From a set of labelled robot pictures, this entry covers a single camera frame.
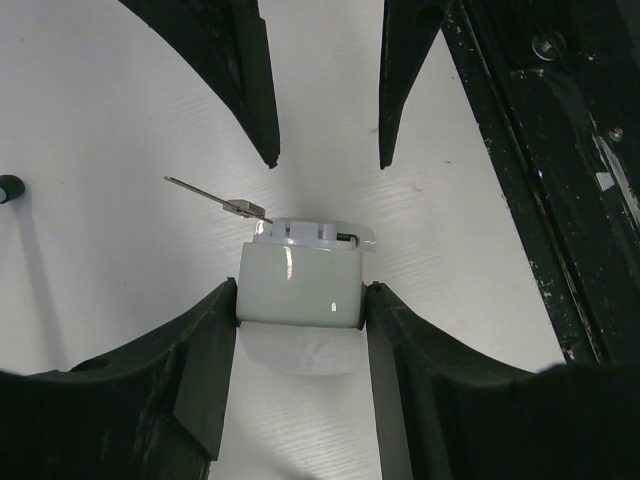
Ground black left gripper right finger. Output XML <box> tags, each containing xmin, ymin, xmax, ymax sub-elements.
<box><xmin>362</xmin><ymin>283</ymin><xmax>639</xmax><ymax>479</ymax></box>

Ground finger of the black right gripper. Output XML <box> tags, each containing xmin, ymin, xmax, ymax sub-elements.
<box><xmin>378</xmin><ymin>0</ymin><xmax>452</xmax><ymax>169</ymax></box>
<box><xmin>122</xmin><ymin>0</ymin><xmax>280</xmax><ymax>168</ymax></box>

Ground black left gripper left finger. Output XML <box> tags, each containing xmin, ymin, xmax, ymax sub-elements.
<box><xmin>1</xmin><ymin>279</ymin><xmax>237</xmax><ymax>479</ymax></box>

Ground light blue music stand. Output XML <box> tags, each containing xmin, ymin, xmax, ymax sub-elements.
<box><xmin>0</xmin><ymin>174</ymin><xmax>26</xmax><ymax>204</ymax></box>

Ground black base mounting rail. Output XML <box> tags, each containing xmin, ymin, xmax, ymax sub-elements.
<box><xmin>443</xmin><ymin>1</ymin><xmax>639</xmax><ymax>363</ymax></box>

